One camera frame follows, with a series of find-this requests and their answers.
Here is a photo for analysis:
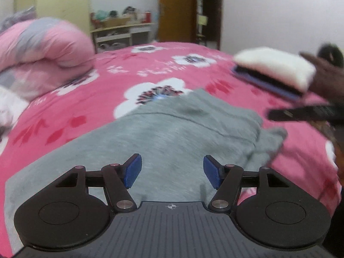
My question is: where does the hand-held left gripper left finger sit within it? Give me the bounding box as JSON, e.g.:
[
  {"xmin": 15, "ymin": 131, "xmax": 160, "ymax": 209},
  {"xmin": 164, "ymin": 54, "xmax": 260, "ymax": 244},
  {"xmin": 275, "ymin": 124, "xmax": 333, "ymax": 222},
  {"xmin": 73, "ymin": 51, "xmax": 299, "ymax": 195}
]
[{"xmin": 55, "ymin": 154, "xmax": 142, "ymax": 212}]

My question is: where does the white garment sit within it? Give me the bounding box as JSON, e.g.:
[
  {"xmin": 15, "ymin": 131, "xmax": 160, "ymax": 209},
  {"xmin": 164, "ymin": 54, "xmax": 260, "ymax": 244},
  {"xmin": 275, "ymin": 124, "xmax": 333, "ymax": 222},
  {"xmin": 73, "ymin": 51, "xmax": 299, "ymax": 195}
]
[{"xmin": 0, "ymin": 86, "xmax": 29, "ymax": 131}]

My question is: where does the pale yellow wardrobe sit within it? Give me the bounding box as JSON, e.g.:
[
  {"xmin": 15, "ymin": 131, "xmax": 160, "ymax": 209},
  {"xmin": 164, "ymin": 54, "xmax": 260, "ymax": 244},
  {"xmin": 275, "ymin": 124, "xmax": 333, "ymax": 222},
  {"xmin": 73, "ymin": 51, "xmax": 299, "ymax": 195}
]
[{"xmin": 13, "ymin": 0, "xmax": 91, "ymax": 37}]

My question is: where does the pink grey rolled quilt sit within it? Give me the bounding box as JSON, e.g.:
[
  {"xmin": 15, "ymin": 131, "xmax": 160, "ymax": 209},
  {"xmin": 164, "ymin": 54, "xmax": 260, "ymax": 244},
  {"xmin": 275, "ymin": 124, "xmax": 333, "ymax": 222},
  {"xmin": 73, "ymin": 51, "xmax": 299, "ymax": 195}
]
[{"xmin": 0, "ymin": 5, "xmax": 96, "ymax": 101}]

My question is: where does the wooden door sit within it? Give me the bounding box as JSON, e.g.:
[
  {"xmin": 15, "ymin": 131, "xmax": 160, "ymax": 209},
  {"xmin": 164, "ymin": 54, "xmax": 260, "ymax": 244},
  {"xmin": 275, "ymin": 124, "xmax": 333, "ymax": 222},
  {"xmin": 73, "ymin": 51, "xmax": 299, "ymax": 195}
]
[{"xmin": 158, "ymin": 0, "xmax": 199, "ymax": 44}]

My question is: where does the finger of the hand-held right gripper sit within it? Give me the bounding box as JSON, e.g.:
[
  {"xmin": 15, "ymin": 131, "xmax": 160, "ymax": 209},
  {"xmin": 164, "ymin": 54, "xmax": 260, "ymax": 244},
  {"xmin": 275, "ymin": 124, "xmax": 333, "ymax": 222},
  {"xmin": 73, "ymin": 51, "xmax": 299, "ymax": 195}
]
[{"xmin": 268, "ymin": 108, "xmax": 288, "ymax": 121}]

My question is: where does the cardboard box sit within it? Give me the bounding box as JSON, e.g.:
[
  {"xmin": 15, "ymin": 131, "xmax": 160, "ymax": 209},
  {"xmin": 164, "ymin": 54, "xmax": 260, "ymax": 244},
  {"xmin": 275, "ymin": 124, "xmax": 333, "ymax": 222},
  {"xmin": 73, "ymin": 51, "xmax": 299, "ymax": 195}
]
[{"xmin": 103, "ymin": 17, "xmax": 132, "ymax": 28}]

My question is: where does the folded blue garment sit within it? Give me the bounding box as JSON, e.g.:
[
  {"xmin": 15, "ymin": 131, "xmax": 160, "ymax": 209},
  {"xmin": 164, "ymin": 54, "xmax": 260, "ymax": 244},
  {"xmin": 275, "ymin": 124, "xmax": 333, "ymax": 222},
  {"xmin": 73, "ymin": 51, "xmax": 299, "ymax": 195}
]
[{"xmin": 231, "ymin": 66, "xmax": 304, "ymax": 103}]

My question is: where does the pink floral blanket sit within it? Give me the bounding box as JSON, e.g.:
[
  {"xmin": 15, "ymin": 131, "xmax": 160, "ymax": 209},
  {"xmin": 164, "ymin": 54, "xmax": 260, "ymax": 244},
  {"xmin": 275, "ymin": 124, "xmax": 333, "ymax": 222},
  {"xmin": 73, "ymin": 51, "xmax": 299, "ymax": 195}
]
[{"xmin": 0, "ymin": 41, "xmax": 344, "ymax": 248}]

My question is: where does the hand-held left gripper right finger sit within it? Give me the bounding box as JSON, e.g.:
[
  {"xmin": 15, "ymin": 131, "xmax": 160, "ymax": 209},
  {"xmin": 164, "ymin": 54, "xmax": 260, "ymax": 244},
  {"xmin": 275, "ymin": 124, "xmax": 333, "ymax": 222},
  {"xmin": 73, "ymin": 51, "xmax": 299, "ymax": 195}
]
[{"xmin": 203, "ymin": 155, "xmax": 292, "ymax": 212}]

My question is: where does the white shelf desk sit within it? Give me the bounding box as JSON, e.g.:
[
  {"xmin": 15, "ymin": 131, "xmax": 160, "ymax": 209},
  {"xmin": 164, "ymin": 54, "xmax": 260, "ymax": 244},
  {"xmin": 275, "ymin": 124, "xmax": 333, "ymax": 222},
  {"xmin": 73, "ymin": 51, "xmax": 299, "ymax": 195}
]
[{"xmin": 90, "ymin": 22, "xmax": 156, "ymax": 54}]

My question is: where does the folded white sweater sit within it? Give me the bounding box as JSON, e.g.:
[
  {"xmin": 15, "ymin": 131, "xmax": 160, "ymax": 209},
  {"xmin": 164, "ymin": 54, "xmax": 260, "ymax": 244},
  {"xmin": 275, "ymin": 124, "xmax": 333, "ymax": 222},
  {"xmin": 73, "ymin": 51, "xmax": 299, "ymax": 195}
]
[{"xmin": 233, "ymin": 47, "xmax": 317, "ymax": 93}]

